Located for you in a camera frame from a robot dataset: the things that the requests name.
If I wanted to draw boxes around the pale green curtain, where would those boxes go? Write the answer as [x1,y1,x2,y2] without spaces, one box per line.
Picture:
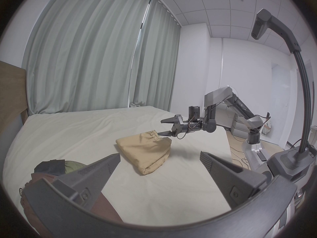
[22,0,152,115]
[132,0,181,112]

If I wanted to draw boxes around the grey chest of drawers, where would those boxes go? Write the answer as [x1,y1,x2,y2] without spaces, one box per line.
[231,114,249,136]

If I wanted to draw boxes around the black cable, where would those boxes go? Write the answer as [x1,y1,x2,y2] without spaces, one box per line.
[230,133,251,169]

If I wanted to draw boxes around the tan shorts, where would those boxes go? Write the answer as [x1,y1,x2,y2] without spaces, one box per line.
[116,130,172,176]

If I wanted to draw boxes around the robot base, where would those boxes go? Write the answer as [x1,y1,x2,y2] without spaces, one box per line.
[241,141,317,233]

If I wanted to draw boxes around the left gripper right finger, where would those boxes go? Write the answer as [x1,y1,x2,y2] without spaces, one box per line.
[200,151,268,210]

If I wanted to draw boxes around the window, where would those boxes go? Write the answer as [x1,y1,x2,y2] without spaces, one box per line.
[127,0,152,108]

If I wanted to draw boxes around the bed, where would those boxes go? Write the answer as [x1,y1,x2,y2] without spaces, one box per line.
[0,60,232,233]

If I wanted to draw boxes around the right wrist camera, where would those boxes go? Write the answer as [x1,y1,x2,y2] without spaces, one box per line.
[188,105,200,121]

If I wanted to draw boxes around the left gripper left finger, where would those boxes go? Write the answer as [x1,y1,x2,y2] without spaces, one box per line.
[52,153,121,212]

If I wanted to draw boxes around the pile of clothes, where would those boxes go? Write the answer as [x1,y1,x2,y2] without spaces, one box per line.
[19,159,123,235]

